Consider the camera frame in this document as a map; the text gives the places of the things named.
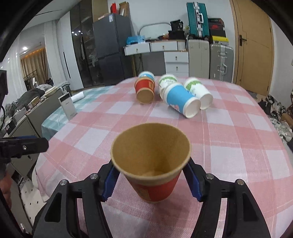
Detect blue plastic bag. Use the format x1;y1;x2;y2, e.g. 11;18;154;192
126;35;146;46

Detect small blue paper cup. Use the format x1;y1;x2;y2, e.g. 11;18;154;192
138;71;155;81

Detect grey side cabinet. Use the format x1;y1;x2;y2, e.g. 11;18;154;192
5;89;63;176

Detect person's left hand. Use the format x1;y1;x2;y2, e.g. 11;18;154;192
0;172;12;208

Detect black glass cabinet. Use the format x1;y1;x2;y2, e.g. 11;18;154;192
70;1;97;87

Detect red kraft paper cup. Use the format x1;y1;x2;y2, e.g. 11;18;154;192
110;123;192;203

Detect stacked shoe boxes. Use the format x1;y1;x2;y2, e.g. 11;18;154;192
208;18;229;46

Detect dark grey refrigerator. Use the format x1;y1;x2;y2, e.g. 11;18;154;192
93;13;133;86

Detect silver grey suitcase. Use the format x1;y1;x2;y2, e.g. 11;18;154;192
209;44;234;83

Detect white power bank box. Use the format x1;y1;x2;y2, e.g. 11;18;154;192
58;93;77;121

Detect green leaf cup left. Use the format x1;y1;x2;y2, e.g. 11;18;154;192
158;74;178;93

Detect green leaf cup right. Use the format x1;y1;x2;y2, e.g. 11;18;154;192
183;77;214;110

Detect large blue paper cup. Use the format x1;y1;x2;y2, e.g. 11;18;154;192
160;83;201;118

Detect teal suitcase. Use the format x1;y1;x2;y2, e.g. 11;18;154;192
186;2;209;39

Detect pink plaid tablecloth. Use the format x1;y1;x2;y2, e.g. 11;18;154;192
35;78;292;237

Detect white drawer desk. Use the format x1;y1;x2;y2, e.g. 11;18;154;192
124;40;189;77

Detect wooden door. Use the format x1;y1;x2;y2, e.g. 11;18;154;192
230;1;274;96

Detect green leaf cup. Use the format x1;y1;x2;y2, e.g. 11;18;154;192
183;77;214;110
158;74;178;93

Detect beige suitcase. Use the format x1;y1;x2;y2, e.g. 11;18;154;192
188;40;209;79

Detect lying red paper cup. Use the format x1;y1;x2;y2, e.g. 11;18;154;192
135;77;155;104

